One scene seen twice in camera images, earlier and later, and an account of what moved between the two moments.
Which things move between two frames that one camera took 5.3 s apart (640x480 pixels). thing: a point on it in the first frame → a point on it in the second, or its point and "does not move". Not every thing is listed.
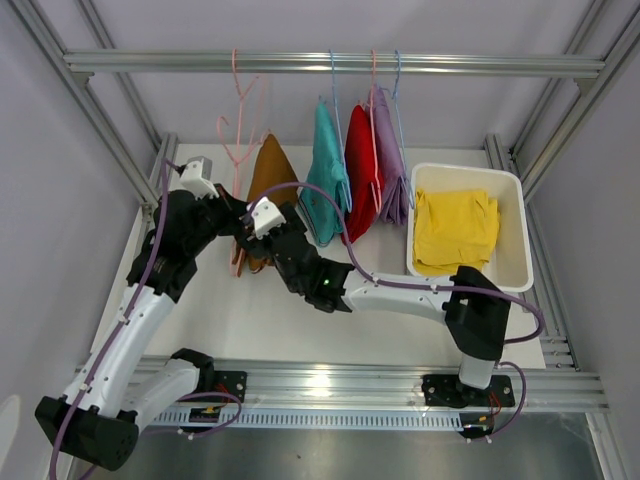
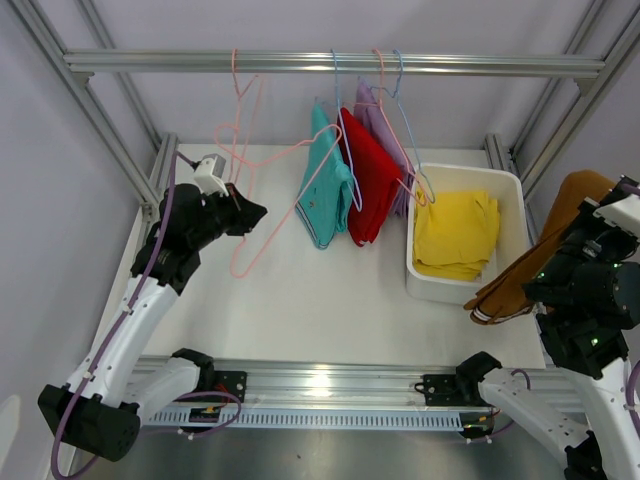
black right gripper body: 263,246 → 589,238
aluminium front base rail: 393,387 does not move
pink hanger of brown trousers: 238,247 → 254,255
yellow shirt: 453,228 does not move
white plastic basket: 510,265 does not move
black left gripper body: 217,218 does not move
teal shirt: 325,166 does not move
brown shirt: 272,169 → 507,297
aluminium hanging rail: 322,62 does not move
